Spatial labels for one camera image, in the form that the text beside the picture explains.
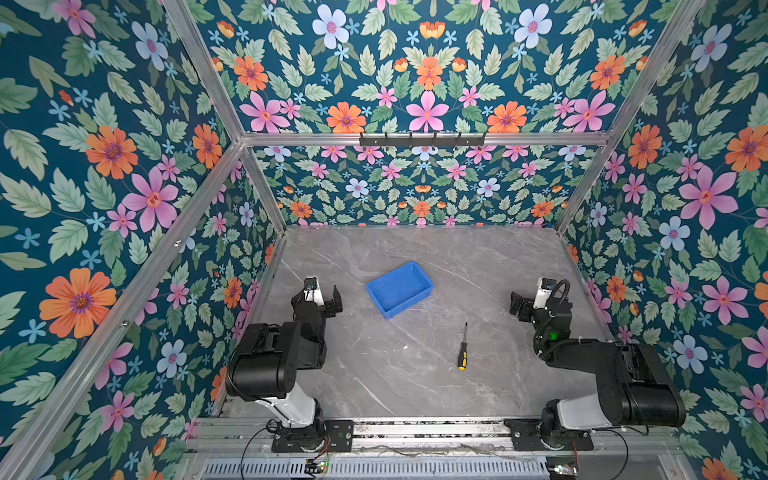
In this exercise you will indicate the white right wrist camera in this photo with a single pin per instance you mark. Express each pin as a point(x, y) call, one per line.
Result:
point(545, 287)

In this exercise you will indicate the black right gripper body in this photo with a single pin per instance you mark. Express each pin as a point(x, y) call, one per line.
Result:
point(525, 304)

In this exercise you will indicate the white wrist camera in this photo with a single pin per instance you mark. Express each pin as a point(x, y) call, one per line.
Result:
point(310, 283)
point(545, 287)

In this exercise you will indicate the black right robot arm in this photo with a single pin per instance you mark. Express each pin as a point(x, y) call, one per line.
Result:
point(633, 388)

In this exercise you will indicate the blue plastic bin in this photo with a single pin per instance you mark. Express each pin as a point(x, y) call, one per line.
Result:
point(399, 290)

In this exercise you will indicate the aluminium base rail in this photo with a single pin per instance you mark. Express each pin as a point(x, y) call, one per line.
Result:
point(416, 437)

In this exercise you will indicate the black wall hook rack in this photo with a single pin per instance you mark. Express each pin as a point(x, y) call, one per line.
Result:
point(408, 140)

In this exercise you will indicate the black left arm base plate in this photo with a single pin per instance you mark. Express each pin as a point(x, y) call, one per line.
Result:
point(329, 436)

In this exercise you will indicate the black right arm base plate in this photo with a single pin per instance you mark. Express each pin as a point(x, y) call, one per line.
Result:
point(528, 435)

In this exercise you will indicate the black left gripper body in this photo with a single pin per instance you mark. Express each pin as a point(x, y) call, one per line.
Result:
point(327, 303)

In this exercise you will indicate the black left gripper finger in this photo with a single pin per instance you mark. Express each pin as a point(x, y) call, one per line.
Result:
point(317, 297)
point(334, 305)

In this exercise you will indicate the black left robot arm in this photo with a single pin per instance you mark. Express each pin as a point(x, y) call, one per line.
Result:
point(265, 365)

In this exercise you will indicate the black yellow screwdriver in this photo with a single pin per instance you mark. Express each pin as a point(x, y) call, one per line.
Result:
point(462, 357)

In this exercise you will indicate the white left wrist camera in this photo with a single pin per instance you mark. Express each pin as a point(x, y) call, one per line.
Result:
point(310, 283)

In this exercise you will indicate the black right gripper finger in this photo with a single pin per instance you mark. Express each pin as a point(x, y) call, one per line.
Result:
point(517, 303)
point(525, 312)

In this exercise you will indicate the white perforated cable duct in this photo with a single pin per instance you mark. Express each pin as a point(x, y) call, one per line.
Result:
point(376, 468)

